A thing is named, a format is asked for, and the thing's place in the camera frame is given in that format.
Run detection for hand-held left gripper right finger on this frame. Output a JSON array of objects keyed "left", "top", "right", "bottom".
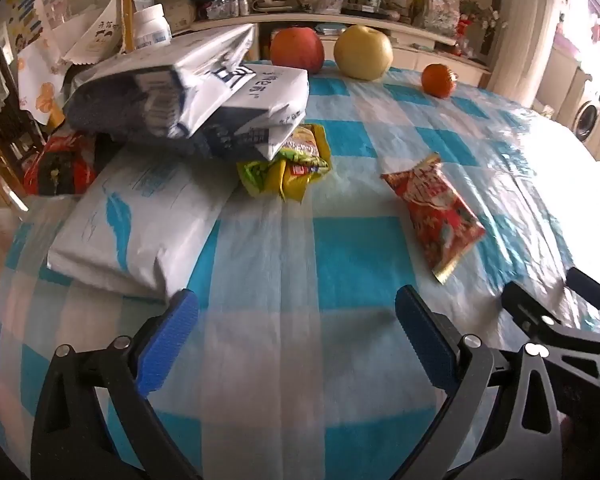
[{"left": 394, "top": 284, "right": 566, "bottom": 480}]

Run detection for light curtain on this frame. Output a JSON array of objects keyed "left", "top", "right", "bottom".
[{"left": 490, "top": 0, "right": 576, "bottom": 111}]

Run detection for cluster of small glass jars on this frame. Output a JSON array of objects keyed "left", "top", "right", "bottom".
[{"left": 207, "top": 0, "right": 253, "bottom": 18}]

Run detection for washing machine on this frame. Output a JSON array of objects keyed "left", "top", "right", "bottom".
[{"left": 572, "top": 92, "right": 600, "bottom": 143}]

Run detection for white orange printed table cloth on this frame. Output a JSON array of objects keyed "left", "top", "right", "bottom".
[{"left": 17, "top": 40, "right": 76, "bottom": 126}]

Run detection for white mailer with dark contents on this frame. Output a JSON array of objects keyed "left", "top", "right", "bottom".
[{"left": 62, "top": 22, "right": 258, "bottom": 143}]

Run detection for red plastic bag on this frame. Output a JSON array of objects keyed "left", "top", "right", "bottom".
[{"left": 24, "top": 132, "right": 98, "bottom": 196}]

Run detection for yellow green snack packet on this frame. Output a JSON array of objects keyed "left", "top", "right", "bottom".
[{"left": 236, "top": 124, "right": 332, "bottom": 203}]

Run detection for clear gift bag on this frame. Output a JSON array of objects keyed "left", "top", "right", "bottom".
[{"left": 422, "top": 0, "right": 461, "bottom": 36}]

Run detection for white bottle blue label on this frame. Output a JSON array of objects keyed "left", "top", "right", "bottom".
[{"left": 131, "top": 4, "right": 172, "bottom": 51}]

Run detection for orange tangerine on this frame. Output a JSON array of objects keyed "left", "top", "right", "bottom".
[{"left": 421, "top": 63, "right": 457, "bottom": 99}]

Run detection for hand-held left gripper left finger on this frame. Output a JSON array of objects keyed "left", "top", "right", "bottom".
[{"left": 30, "top": 288, "right": 203, "bottom": 480}]

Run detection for large yellow pear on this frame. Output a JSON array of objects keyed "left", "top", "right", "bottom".
[{"left": 334, "top": 25, "right": 394, "bottom": 82}]

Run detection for blue white checked tablecloth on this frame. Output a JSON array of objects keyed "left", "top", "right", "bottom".
[{"left": 0, "top": 60, "right": 600, "bottom": 480}]

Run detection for large white mailer blue print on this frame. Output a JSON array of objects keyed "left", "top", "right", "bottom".
[{"left": 46, "top": 150, "right": 241, "bottom": 303}]

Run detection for blue wall stickers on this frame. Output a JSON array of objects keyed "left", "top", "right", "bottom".
[{"left": 5, "top": 0, "right": 48, "bottom": 36}]

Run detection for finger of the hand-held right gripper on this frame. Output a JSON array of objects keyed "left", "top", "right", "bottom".
[
  {"left": 565, "top": 266, "right": 600, "bottom": 320},
  {"left": 500, "top": 281, "right": 600, "bottom": 362}
]

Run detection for white mesh food cover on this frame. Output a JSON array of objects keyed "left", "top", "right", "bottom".
[{"left": 35, "top": 0, "right": 123, "bottom": 66}]

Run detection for red apple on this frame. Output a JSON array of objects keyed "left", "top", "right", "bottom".
[{"left": 270, "top": 26, "right": 326, "bottom": 75}]

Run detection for artificial flowers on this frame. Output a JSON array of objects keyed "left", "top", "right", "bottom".
[{"left": 455, "top": 0, "right": 506, "bottom": 56}]

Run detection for white tv cabinet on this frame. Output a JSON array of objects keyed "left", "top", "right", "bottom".
[{"left": 190, "top": 10, "right": 493, "bottom": 88}]

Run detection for white patterned box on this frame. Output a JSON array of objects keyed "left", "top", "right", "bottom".
[{"left": 157, "top": 0, "right": 197, "bottom": 33}]

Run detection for red snack packet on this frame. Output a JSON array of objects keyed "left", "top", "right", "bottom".
[{"left": 381, "top": 152, "right": 486, "bottom": 285}]

